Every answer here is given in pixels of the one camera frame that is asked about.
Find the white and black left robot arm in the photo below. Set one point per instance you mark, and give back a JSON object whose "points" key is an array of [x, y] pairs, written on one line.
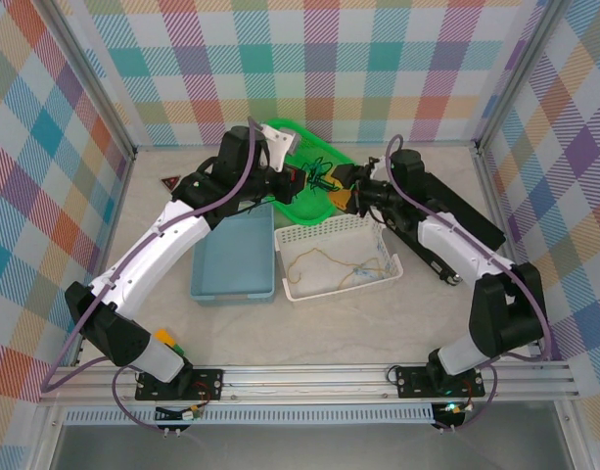
{"points": [[148, 254]]}

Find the blue plastic bin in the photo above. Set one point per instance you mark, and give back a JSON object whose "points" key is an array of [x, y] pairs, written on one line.
{"points": [[236, 259]]}

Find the red triangle sticker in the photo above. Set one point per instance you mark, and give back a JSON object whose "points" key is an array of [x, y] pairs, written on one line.
{"points": [[171, 182]]}

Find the white perforated plastic basket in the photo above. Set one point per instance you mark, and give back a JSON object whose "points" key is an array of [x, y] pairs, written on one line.
{"points": [[329, 274]]}

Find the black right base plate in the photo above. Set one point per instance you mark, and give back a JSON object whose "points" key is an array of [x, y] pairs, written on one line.
{"points": [[412, 382]]}

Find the yellow and green block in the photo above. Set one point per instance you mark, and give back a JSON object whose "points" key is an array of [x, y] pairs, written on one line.
{"points": [[163, 337]]}

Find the green plastic mesh tray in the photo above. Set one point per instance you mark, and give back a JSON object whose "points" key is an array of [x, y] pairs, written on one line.
{"points": [[309, 205]]}

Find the aluminium mounting rail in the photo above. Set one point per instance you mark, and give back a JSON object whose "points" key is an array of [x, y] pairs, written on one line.
{"points": [[304, 382]]}

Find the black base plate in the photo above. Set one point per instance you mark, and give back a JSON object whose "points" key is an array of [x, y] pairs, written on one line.
{"points": [[206, 384], [412, 382]]}

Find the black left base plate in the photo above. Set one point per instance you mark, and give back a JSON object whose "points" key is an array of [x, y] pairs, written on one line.
{"points": [[206, 384]]}

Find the black flat case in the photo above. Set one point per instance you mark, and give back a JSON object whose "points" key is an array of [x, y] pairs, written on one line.
{"points": [[471, 215]]}

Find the aluminium frame post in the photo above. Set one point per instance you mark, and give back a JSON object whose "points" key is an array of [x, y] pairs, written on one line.
{"points": [[520, 73], [95, 83]]}

